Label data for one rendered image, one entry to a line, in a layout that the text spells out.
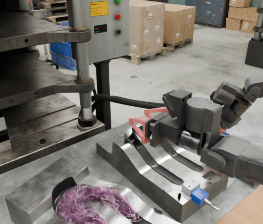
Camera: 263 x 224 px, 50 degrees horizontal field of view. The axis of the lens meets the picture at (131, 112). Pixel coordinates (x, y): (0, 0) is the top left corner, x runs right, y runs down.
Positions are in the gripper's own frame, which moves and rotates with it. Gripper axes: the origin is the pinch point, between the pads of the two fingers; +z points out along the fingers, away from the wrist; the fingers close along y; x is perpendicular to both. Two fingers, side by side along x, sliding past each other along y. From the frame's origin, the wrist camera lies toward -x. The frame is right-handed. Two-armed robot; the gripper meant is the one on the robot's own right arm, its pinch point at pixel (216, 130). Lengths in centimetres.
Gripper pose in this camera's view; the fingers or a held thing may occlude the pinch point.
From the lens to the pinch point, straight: 120.2
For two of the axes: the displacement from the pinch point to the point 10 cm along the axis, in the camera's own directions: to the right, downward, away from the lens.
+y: -7.7, 3.1, -5.6
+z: -2.9, 6.0, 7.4
